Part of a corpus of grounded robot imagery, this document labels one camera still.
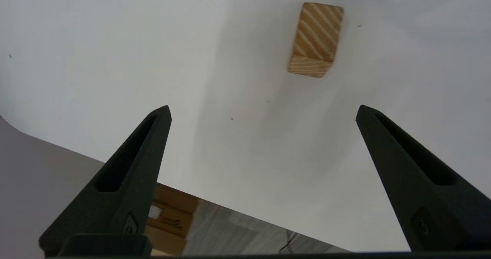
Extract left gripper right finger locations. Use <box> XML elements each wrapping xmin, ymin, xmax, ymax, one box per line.
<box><xmin>356</xmin><ymin>105</ymin><xmax>491</xmax><ymax>252</ymax></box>

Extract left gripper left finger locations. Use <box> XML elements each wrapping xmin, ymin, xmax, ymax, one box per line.
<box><xmin>38</xmin><ymin>105</ymin><xmax>172</xmax><ymax>257</ymax></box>

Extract triangular wooden building block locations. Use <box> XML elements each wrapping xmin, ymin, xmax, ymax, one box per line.
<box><xmin>287</xmin><ymin>2</ymin><xmax>344</xmax><ymax>79</ymax></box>

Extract stacked cardboard boxes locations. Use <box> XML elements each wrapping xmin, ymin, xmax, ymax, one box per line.
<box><xmin>144</xmin><ymin>182</ymin><xmax>201</xmax><ymax>256</ymax></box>

